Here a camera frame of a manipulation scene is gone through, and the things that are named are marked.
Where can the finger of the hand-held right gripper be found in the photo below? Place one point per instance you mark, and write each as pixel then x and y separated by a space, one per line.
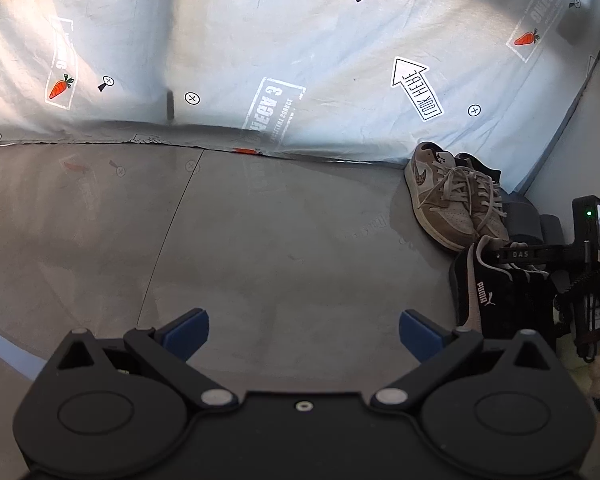
pixel 522 254

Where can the printed silver backdrop sheet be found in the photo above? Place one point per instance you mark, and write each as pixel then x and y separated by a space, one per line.
pixel 280 35

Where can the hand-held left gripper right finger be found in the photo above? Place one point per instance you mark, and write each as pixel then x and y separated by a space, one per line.
pixel 420 332

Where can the tan lace-up sneaker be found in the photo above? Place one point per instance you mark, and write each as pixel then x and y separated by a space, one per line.
pixel 485 195
pixel 430 195

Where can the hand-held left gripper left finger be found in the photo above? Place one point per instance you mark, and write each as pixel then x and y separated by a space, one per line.
pixel 187 332

